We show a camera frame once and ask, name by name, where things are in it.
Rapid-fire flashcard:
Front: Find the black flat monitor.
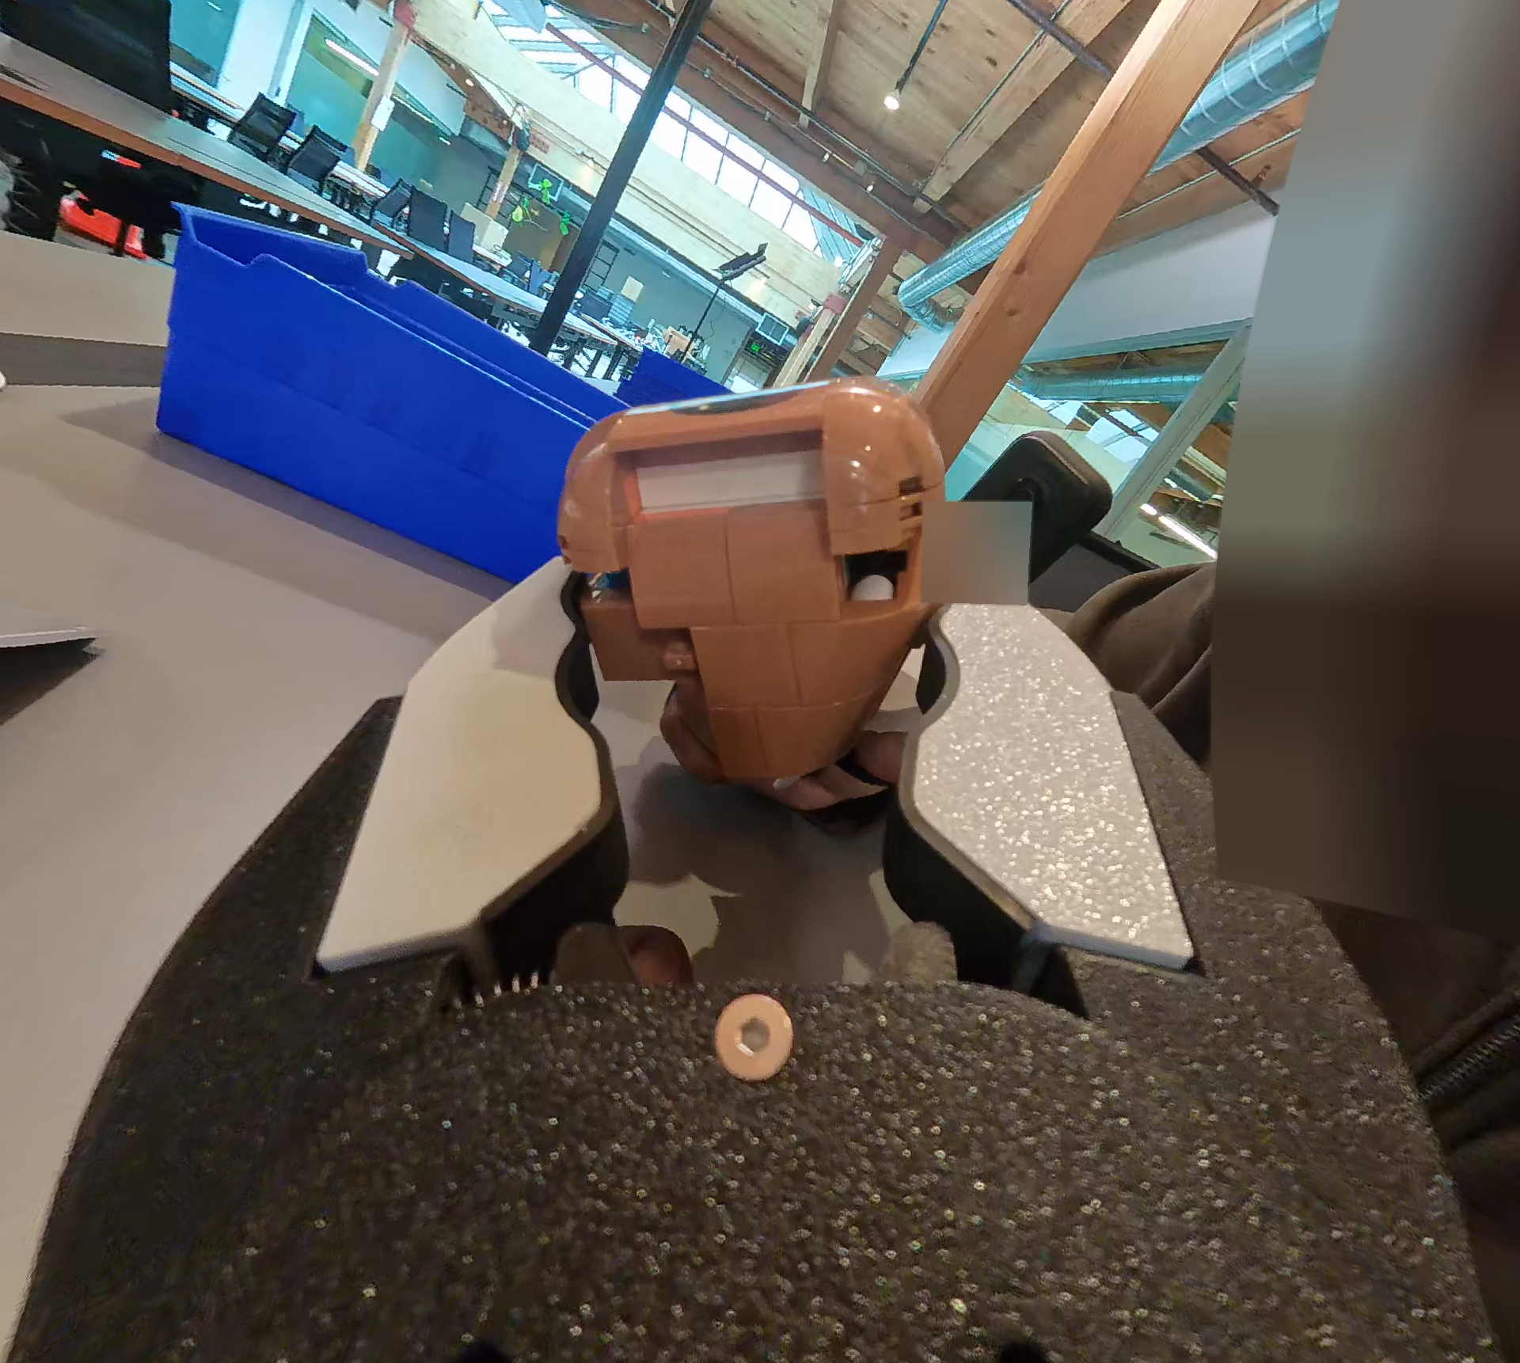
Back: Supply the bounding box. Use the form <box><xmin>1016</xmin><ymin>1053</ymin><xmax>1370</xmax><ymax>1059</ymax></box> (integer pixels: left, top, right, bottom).
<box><xmin>1027</xmin><ymin>536</ymin><xmax>1190</xmax><ymax>617</ymax></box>
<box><xmin>0</xmin><ymin>0</ymin><xmax>175</xmax><ymax>112</ymax></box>

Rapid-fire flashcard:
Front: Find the black steel column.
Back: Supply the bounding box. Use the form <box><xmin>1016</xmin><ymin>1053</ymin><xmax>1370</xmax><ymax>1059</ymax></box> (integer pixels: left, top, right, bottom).
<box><xmin>528</xmin><ymin>0</ymin><xmax>762</xmax><ymax>356</ymax></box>

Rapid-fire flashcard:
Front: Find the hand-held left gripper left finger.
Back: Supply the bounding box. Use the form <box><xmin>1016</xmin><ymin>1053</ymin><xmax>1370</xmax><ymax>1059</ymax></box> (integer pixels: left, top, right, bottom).
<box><xmin>314</xmin><ymin>555</ymin><xmax>629</xmax><ymax>973</ymax></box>

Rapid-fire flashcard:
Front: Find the row of black office chairs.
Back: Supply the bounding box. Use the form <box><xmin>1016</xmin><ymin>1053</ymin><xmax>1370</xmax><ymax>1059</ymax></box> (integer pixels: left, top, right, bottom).
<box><xmin>226</xmin><ymin>92</ymin><xmax>477</xmax><ymax>261</ymax></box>

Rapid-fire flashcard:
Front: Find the blue plastic bin stack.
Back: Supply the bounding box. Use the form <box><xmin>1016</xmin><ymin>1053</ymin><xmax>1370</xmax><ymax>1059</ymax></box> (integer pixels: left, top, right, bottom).
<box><xmin>618</xmin><ymin>353</ymin><xmax>729</xmax><ymax>405</ymax></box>

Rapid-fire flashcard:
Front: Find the black light stand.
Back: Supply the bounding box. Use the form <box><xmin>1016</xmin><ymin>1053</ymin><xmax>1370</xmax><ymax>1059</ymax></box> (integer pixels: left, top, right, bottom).
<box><xmin>690</xmin><ymin>244</ymin><xmax>772</xmax><ymax>343</ymax></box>

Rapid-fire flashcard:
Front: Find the thin silver air duct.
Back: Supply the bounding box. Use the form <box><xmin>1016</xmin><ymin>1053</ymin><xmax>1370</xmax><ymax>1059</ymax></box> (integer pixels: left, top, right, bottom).
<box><xmin>1016</xmin><ymin>366</ymin><xmax>1244</xmax><ymax>405</ymax></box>

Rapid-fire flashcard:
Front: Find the grey instruction booklet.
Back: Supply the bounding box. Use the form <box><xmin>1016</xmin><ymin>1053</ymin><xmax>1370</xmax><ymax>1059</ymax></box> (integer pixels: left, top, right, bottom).
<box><xmin>0</xmin><ymin>603</ymin><xmax>104</xmax><ymax>655</ymax></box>

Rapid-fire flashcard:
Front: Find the large silver air duct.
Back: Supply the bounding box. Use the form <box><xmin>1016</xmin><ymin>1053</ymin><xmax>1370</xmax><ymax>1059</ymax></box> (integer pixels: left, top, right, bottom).
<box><xmin>897</xmin><ymin>0</ymin><xmax>1350</xmax><ymax>313</ymax></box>

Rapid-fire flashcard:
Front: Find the wooden top desk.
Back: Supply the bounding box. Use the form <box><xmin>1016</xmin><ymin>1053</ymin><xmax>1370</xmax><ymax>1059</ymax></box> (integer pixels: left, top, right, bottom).
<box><xmin>0</xmin><ymin>33</ymin><xmax>412</xmax><ymax>261</ymax></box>

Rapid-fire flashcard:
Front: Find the person's left hand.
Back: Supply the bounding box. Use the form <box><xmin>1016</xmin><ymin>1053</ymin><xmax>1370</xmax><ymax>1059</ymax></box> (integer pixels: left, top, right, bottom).
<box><xmin>618</xmin><ymin>923</ymin><xmax>696</xmax><ymax>988</ymax></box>

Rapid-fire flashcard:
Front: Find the wooden beam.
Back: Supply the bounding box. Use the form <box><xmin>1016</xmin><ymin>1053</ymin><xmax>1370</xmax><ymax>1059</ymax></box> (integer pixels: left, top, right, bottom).
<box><xmin>914</xmin><ymin>0</ymin><xmax>1386</xmax><ymax>438</ymax></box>

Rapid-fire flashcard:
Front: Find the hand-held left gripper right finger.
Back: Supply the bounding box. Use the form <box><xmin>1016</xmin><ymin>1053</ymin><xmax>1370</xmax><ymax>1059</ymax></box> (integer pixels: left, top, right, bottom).
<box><xmin>884</xmin><ymin>603</ymin><xmax>1199</xmax><ymax>970</ymax></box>

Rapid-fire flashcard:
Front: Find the person's right hand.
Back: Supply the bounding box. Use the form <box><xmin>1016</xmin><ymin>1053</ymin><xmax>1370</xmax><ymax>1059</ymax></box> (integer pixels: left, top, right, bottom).
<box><xmin>656</xmin><ymin>671</ymin><xmax>908</xmax><ymax>815</ymax></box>

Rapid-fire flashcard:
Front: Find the brown lego head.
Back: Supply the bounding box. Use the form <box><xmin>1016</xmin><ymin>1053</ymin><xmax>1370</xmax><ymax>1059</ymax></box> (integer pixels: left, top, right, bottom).
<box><xmin>558</xmin><ymin>377</ymin><xmax>949</xmax><ymax>785</ymax></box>

